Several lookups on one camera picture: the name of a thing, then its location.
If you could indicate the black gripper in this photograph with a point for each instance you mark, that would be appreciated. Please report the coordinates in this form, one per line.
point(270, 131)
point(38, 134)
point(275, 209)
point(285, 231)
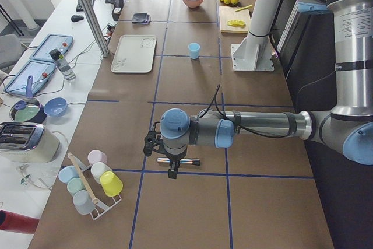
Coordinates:
point(173, 159)

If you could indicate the steel muddler black tip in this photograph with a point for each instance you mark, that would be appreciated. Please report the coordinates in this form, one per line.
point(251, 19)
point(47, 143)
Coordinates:
point(195, 162)

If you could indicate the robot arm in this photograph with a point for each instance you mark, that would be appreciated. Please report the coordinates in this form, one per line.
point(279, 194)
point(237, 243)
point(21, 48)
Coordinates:
point(346, 128)

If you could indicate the yellow cup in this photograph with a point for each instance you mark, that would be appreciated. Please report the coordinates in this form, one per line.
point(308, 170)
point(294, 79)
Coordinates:
point(111, 184)

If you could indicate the white cup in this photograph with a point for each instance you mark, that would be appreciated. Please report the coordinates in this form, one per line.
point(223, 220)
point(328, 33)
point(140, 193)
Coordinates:
point(98, 169)

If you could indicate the pink cup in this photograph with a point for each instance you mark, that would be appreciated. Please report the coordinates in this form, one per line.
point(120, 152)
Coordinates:
point(95, 156)

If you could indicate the grey cup on rack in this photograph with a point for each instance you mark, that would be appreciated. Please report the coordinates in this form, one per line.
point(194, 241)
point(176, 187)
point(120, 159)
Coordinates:
point(83, 203)

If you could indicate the green cup on rack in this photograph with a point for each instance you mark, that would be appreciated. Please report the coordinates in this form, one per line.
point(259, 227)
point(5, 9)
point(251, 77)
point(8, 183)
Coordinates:
point(74, 185)

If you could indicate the blue cup on rack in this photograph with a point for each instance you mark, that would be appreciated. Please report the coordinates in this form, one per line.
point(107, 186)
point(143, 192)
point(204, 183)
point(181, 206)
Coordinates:
point(67, 173)

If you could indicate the light blue cup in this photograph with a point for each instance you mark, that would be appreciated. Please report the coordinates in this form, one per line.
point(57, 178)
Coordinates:
point(194, 50)

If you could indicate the cream bear tray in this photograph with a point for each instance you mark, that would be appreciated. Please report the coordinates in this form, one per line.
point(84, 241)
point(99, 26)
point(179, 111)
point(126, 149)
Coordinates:
point(134, 54)

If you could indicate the blue bowl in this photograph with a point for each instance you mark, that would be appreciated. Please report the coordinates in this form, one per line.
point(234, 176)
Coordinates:
point(56, 107)

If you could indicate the clear water bottle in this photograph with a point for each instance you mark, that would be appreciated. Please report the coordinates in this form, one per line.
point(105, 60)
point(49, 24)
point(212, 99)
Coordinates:
point(62, 64)

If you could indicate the cream toaster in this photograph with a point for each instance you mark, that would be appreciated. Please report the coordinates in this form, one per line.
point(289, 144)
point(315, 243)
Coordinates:
point(27, 142)

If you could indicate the grey folded cloth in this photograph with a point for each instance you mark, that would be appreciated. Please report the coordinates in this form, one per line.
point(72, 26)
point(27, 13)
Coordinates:
point(141, 18)

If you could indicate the lemon slices row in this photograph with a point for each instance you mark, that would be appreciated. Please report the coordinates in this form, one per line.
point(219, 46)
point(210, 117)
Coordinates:
point(236, 23)

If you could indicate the bamboo cutting board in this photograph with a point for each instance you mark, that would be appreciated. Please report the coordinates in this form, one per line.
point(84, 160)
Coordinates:
point(228, 13)

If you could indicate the teach pendant far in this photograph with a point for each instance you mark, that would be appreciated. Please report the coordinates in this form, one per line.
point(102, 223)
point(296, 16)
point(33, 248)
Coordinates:
point(52, 41)

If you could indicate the red cylinder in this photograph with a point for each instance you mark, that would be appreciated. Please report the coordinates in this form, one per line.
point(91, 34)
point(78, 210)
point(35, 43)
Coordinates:
point(17, 223)

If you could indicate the black computer mouse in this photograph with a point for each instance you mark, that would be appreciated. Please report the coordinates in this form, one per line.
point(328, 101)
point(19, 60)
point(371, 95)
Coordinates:
point(77, 18)

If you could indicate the yellow green knife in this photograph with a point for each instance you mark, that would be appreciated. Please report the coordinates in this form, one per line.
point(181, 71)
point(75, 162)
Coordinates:
point(243, 8)

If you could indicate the cup rack with wooden handle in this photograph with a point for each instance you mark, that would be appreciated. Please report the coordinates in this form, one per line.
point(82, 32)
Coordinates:
point(101, 207)

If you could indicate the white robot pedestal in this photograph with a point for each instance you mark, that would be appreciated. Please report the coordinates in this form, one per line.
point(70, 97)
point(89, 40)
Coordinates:
point(254, 53)

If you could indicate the purple handled saucepan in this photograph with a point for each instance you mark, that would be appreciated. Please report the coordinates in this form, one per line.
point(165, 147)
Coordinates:
point(28, 109)

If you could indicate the aluminium frame post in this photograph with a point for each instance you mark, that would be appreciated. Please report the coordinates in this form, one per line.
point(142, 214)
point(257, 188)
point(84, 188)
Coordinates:
point(94, 27)

